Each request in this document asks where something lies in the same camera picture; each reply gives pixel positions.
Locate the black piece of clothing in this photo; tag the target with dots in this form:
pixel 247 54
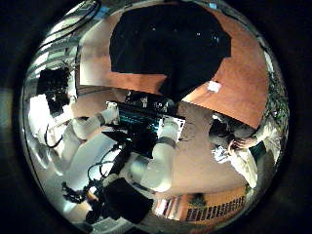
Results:
pixel 169 42

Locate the large green plant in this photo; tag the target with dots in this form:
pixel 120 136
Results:
pixel 277 107

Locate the wooden cabinet with vent slats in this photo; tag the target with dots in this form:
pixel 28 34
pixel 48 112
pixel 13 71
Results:
pixel 215 208

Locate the seated person in light clothes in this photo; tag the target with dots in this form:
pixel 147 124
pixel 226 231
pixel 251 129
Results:
pixel 247 149

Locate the small potted plant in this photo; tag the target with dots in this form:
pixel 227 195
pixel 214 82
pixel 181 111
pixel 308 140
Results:
pixel 197 200

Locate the small white paper tag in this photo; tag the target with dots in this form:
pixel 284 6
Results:
pixel 214 86

